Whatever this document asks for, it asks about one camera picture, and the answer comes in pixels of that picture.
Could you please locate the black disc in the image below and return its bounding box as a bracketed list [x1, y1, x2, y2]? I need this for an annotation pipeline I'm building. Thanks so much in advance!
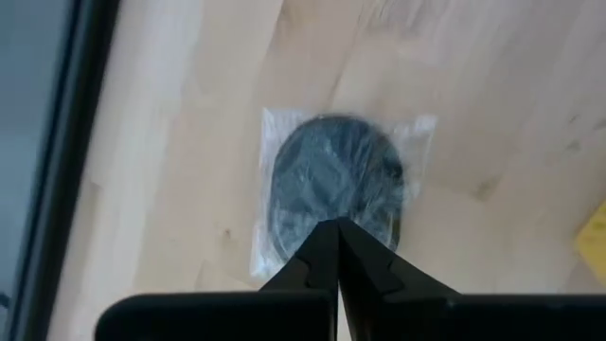
[249, 107, 437, 280]

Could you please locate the black aluminium rig frame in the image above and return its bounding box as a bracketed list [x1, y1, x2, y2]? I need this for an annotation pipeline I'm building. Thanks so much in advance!
[9, 0, 119, 341]

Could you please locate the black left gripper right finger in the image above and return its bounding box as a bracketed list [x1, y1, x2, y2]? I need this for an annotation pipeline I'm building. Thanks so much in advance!
[338, 218, 459, 297]

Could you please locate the yellow plastic slotted basket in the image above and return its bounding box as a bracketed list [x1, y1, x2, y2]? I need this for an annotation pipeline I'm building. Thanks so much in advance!
[575, 201, 606, 288]

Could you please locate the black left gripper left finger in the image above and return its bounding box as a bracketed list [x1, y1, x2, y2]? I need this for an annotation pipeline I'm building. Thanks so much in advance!
[258, 218, 340, 295]

